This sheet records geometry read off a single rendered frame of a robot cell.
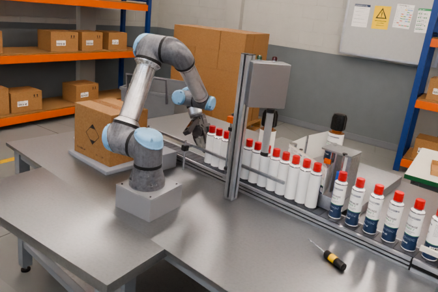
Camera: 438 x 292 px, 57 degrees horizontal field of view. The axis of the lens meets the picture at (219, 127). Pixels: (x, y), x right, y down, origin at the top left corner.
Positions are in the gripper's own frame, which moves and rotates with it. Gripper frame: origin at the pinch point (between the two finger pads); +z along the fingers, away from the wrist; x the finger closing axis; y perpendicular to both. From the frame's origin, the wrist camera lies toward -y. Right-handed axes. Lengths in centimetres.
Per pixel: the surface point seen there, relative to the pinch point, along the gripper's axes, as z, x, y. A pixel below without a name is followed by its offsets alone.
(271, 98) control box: -12, -57, -10
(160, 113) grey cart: -53, 160, 114
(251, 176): 18.6, -28.7, -2.2
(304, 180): 25, -56, -2
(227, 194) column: 22.8, -23.1, -15.7
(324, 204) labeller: 38, -59, 3
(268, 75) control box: -22, -61, -12
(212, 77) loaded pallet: -96, 200, 253
